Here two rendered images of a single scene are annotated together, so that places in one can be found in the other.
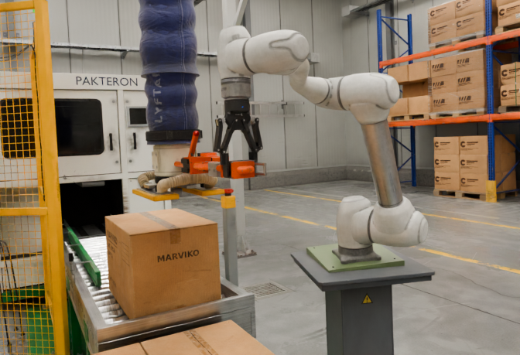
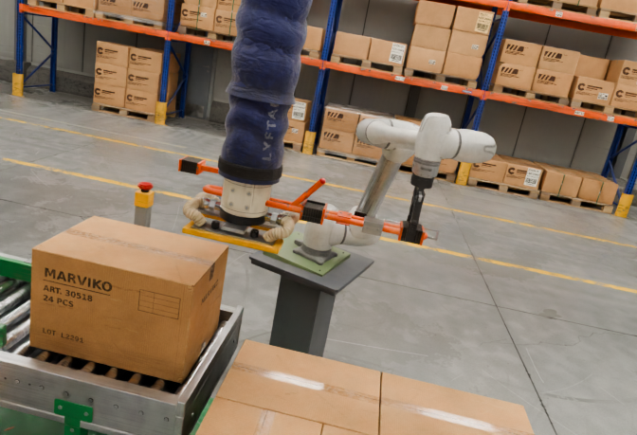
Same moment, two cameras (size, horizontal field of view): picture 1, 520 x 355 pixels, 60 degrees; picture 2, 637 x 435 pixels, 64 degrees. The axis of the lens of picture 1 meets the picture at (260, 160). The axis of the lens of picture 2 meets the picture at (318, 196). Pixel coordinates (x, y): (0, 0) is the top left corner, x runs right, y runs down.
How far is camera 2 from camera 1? 1.88 m
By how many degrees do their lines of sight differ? 57
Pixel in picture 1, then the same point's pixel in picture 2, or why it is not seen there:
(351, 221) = (331, 229)
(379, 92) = not seen: hidden behind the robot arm
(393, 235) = (364, 239)
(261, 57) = (474, 155)
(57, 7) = not seen: outside the picture
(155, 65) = (277, 94)
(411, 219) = not seen: hidden behind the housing
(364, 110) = (404, 154)
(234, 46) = (451, 138)
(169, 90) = (282, 124)
